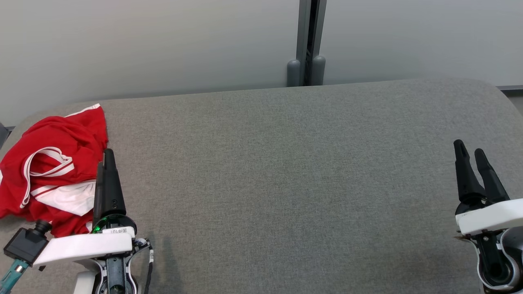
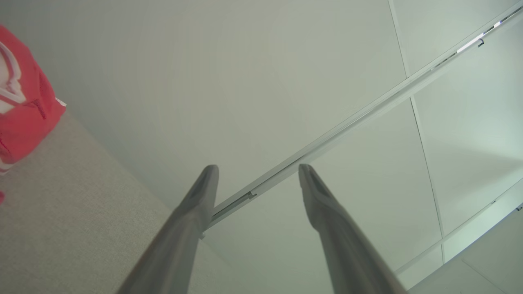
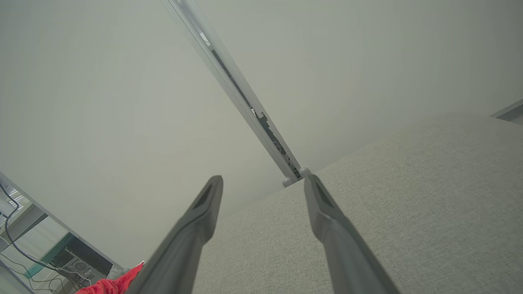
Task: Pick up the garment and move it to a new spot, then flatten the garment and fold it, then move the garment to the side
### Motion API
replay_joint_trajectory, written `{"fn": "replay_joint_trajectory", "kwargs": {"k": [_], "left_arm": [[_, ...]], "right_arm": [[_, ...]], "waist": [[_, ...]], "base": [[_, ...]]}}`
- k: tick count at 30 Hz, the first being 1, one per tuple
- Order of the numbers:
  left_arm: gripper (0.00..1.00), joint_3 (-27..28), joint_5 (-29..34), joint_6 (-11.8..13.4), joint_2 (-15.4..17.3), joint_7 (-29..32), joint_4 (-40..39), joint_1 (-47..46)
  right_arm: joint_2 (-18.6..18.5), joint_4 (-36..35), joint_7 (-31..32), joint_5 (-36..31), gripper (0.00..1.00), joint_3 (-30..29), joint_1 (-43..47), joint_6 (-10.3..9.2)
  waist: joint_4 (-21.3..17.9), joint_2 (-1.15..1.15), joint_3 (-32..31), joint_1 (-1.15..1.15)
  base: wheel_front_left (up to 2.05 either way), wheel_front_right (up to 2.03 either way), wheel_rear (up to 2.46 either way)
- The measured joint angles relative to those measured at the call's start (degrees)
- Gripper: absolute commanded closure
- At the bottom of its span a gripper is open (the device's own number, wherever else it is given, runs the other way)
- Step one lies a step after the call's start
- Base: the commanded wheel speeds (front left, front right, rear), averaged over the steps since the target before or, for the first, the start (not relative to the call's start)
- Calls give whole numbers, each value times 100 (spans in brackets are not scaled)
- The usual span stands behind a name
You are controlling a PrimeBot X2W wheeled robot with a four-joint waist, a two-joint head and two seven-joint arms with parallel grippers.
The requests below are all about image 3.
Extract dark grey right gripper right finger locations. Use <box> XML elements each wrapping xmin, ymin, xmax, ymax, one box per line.
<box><xmin>304</xmin><ymin>174</ymin><xmax>401</xmax><ymax>294</ymax></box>

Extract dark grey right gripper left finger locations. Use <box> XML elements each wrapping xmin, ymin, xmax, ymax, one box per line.
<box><xmin>125</xmin><ymin>176</ymin><xmax>224</xmax><ymax>294</ymax></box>

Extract red shorts with white stripe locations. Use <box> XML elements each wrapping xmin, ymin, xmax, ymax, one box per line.
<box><xmin>76</xmin><ymin>261</ymin><xmax>144</xmax><ymax>294</ymax></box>

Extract black computer tower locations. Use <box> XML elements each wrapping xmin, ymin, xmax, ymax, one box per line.
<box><xmin>51</xmin><ymin>236</ymin><xmax>113</xmax><ymax>282</ymax></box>

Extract teal edged shelf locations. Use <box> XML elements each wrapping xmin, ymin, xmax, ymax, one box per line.
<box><xmin>25</xmin><ymin>233</ymin><xmax>76</xmax><ymax>278</ymax></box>

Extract grey partition end frame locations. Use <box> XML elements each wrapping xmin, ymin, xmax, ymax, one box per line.
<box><xmin>0</xmin><ymin>171</ymin><xmax>123</xmax><ymax>270</ymax></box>

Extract grey partition joint post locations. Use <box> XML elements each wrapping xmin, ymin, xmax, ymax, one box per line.
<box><xmin>161</xmin><ymin>0</ymin><xmax>312</xmax><ymax>187</ymax></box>

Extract thick black cable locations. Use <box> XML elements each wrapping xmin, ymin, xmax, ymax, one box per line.
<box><xmin>0</xmin><ymin>183</ymin><xmax>91</xmax><ymax>287</ymax></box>

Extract grey metal partition frame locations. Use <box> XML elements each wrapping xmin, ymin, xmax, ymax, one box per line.
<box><xmin>490</xmin><ymin>99</ymin><xmax>523</xmax><ymax>125</ymax></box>

